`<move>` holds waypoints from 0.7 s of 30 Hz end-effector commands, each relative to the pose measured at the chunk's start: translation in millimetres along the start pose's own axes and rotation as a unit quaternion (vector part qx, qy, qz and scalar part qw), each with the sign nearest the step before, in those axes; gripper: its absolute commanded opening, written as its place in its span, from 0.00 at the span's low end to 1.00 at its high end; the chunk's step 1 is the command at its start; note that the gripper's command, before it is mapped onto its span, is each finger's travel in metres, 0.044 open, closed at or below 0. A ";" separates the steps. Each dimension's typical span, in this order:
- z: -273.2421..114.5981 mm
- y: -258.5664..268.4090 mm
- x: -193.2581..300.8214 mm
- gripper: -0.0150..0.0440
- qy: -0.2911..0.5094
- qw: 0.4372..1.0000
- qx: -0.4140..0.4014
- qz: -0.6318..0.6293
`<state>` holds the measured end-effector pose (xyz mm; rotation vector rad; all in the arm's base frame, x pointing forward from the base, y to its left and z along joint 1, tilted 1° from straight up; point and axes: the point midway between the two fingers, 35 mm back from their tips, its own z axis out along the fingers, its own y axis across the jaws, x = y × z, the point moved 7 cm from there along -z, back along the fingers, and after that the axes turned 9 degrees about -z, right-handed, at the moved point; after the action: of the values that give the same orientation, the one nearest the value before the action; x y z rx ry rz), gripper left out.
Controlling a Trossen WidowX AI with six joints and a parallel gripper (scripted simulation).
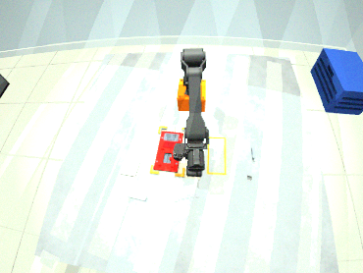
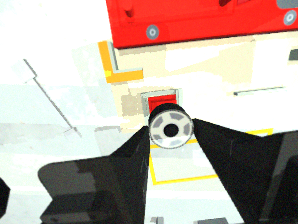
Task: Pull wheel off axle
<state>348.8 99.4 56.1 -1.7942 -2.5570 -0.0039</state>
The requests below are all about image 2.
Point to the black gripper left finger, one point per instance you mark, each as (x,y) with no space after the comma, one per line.
(124,172)

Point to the black and white wheel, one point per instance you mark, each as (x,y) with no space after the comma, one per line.
(170,113)

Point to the yellow rectangular outline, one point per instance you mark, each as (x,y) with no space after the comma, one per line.
(269,131)

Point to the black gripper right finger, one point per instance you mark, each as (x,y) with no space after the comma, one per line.
(250,167)

